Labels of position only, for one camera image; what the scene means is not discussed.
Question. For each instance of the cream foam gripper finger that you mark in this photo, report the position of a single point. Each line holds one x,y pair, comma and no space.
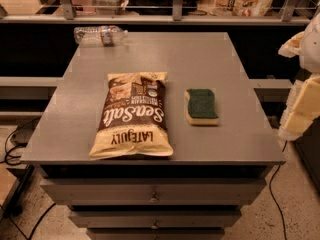
302,108
291,47

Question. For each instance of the clear plastic water bottle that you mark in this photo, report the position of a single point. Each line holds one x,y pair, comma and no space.
100,36

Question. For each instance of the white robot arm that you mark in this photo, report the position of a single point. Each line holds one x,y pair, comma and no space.
309,57

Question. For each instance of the brown sea salt chip bag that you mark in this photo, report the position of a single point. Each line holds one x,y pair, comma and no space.
133,119

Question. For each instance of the green yellow sponge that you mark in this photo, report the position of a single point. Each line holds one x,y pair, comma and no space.
200,109

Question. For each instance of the grey drawer cabinet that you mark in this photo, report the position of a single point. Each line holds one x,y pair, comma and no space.
194,194

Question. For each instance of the metal shelf railing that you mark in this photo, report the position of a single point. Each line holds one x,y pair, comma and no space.
281,12

